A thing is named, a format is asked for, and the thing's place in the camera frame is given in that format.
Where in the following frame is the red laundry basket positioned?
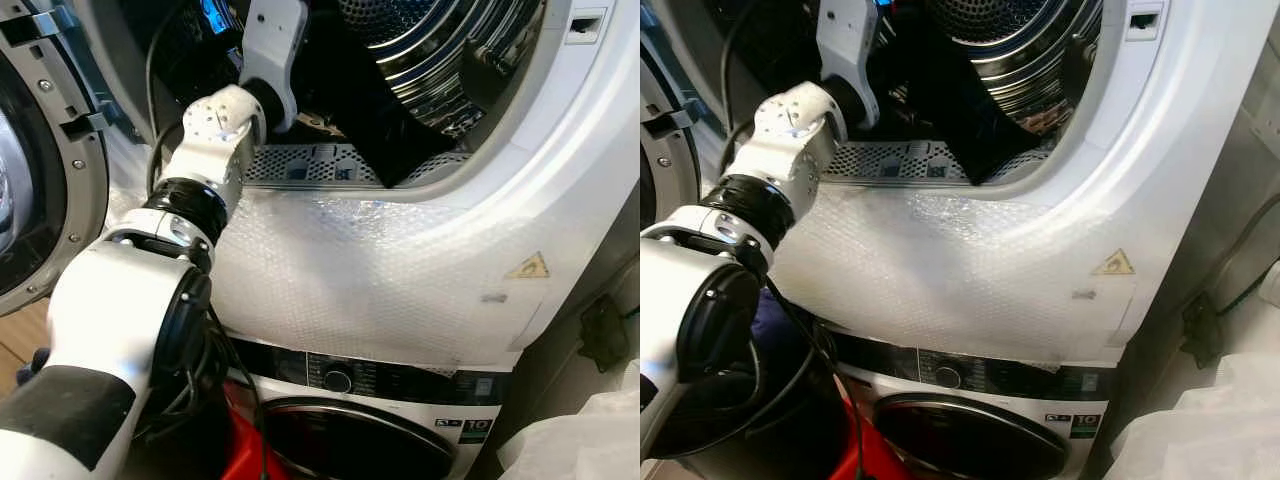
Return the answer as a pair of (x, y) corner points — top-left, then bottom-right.
(828, 400), (891, 480)
(220, 385), (291, 480)

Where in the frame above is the yellow triangle warning sticker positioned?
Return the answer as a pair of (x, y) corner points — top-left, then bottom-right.
(1090, 248), (1137, 277)
(505, 251), (551, 280)

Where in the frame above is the white washing machine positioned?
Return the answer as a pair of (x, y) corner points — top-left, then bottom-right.
(225, 335), (516, 480)
(820, 330), (1121, 480)

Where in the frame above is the grey metal panel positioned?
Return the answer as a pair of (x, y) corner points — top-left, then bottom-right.
(1110, 20), (1280, 421)

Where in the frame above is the green warranty label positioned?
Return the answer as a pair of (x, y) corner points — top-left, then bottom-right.
(435, 415), (496, 446)
(1045, 412), (1101, 441)

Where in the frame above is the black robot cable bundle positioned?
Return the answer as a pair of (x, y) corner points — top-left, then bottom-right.
(640, 275), (867, 480)
(135, 300), (269, 480)

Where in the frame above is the steel dryer drum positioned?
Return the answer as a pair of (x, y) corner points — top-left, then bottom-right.
(335, 0), (549, 137)
(925, 0), (1106, 137)

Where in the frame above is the black wall bracket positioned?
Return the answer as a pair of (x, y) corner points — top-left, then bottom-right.
(580, 295), (631, 373)
(1178, 290), (1223, 369)

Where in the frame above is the perforated metal lint filter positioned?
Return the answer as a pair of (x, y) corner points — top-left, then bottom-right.
(815, 138), (1056, 186)
(243, 143), (471, 188)

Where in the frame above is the black garment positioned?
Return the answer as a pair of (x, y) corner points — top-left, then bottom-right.
(880, 20), (1061, 187)
(300, 20), (471, 189)

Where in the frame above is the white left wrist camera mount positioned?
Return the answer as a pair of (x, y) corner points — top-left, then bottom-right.
(238, 0), (311, 134)
(815, 0), (887, 127)

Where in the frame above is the round dryer door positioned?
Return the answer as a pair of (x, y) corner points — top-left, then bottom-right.
(0, 0), (126, 319)
(640, 0), (706, 233)

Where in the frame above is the white tumble dryer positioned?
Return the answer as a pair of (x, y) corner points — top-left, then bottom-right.
(70, 0), (641, 373)
(690, 0), (1271, 367)

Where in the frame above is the white plastic bag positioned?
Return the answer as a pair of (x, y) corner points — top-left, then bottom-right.
(497, 385), (641, 480)
(1100, 350), (1280, 480)

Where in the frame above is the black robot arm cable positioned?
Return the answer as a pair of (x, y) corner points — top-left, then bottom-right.
(719, 0), (761, 151)
(143, 20), (191, 191)

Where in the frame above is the dark round washer door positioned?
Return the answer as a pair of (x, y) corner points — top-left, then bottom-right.
(873, 392), (1071, 480)
(262, 397), (459, 480)

